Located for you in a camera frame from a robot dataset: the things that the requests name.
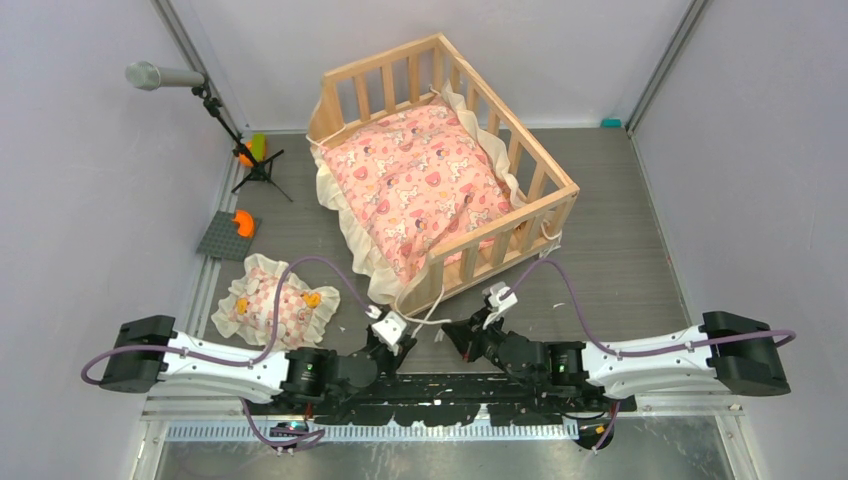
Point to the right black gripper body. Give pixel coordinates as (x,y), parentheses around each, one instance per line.
(482,342)

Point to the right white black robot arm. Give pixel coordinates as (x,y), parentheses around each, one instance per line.
(738,352)

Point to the grey building plate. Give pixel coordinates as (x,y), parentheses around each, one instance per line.
(221,241)

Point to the orange curved toy piece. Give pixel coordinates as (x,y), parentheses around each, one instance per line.
(245,224)

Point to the silver microphone on tripod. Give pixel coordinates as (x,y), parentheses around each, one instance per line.
(148,77)

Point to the orange green toy ball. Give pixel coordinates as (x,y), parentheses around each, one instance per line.
(257,146)

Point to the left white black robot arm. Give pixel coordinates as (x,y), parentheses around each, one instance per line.
(149,351)

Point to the wooden slatted pet bed frame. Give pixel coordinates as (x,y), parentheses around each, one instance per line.
(370,89)

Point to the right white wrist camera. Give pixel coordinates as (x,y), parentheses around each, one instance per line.
(499,299)

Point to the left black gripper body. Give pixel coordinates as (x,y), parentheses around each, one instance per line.
(387,362)

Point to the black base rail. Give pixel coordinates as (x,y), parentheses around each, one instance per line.
(450,399)

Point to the teal small block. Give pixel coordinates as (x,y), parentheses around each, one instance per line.
(613,123)

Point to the pink printed cushion with ties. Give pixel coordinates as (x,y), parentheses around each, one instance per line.
(406,184)

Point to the small checkered ruffled pillow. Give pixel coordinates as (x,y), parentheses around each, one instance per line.
(257,305)

